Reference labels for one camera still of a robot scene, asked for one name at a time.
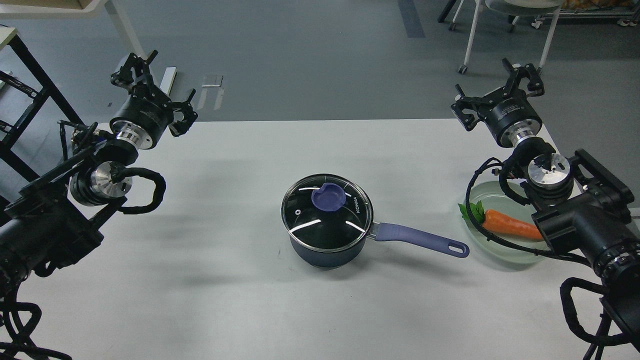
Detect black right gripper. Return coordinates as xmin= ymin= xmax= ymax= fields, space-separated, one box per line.
xmin=450 ymin=58 xmax=546 ymax=148

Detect white chair on wheels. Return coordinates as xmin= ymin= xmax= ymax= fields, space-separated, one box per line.
xmin=438 ymin=0 xmax=564 ymax=75

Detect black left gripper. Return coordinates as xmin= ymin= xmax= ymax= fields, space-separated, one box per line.
xmin=109 ymin=49 xmax=198 ymax=150

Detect blue saucepan with handle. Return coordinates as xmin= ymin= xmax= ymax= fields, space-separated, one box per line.
xmin=288 ymin=174 xmax=471 ymax=270

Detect light green plate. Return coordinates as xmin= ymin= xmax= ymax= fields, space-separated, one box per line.
xmin=463 ymin=180 xmax=552 ymax=265

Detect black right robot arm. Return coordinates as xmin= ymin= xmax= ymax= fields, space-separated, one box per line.
xmin=450 ymin=59 xmax=640 ymax=360

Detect orange toy carrot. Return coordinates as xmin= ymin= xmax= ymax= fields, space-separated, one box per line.
xmin=457 ymin=202 xmax=544 ymax=242

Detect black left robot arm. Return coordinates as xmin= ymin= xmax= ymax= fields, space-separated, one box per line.
xmin=1 ymin=50 xmax=198 ymax=360

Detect metal floor plate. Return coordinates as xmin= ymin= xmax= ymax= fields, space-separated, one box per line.
xmin=201 ymin=74 xmax=224 ymax=89

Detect glass lid with blue knob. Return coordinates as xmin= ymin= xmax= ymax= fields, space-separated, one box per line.
xmin=280 ymin=173 xmax=373 ymax=253

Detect white table frame leg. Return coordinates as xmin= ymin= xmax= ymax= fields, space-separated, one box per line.
xmin=0 ymin=0 xmax=177 ymax=99

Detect black metal rack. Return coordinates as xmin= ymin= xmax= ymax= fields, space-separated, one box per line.
xmin=0 ymin=26 xmax=83 ymax=182

